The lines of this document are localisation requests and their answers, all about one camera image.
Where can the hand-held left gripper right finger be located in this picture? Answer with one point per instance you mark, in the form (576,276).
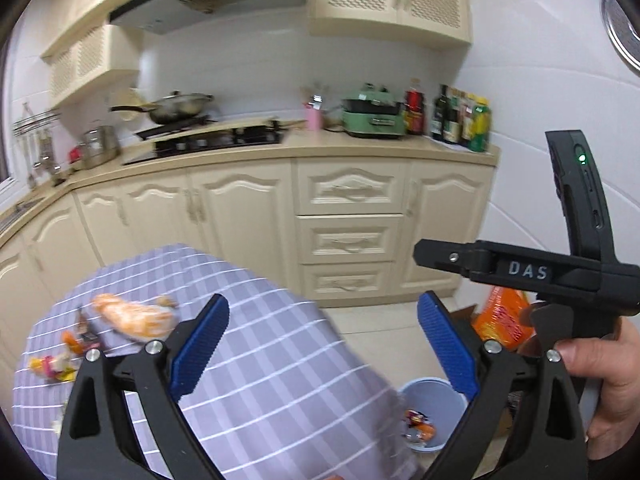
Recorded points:
(447,345)

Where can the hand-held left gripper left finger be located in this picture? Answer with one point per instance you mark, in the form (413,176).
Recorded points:
(200,345)

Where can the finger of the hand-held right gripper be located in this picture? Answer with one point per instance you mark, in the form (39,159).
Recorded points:
(445,256)

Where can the light blue waste bin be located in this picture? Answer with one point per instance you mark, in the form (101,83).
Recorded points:
(435,390)

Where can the person's right hand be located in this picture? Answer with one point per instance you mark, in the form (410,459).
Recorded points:
(615,385)

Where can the orange plastic bag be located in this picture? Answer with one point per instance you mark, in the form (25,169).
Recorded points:
(500,317)

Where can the bread in plastic bag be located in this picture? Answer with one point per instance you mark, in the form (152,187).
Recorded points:
(135,317)

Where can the grey checked tablecloth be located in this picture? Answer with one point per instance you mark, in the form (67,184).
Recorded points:
(280,360)

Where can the black snack wrapper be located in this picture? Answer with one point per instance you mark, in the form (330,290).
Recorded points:
(86,327)

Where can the small orange wrapper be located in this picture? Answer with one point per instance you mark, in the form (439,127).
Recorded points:
(72,342)

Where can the cream lower kitchen cabinets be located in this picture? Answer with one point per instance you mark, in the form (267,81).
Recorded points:
(240,210)

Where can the red label sauce bottle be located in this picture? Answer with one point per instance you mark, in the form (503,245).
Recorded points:
(415,112)

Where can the yellow candy wrapper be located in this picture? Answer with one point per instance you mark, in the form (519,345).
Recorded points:
(50,367)

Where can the green electric cooker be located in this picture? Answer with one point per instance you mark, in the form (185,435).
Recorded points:
(372,117)

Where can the pink chopstick holder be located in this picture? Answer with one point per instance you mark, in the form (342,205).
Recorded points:
(315,117)

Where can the black gas stove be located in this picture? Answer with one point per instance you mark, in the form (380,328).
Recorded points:
(215,142)

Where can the black induction cooker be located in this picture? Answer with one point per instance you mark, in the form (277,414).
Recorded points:
(175,127)

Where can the stainless steamer pot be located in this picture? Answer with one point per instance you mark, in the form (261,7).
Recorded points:
(100,147)

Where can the red container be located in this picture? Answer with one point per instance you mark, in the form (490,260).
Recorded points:
(75,154)

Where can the steel wok with lid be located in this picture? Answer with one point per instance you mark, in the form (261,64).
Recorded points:
(180,107)

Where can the round metal lid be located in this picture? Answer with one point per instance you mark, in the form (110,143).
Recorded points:
(625,35)

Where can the wide lattice door cabinet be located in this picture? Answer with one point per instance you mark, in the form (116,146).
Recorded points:
(390,0)

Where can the small lattice door cabinet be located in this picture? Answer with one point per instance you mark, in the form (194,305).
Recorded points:
(80,70)

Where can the wall utensil rack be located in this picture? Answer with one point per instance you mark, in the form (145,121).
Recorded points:
(35,122)

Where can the cream upper wall cabinets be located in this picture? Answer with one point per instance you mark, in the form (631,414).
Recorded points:
(90,5)

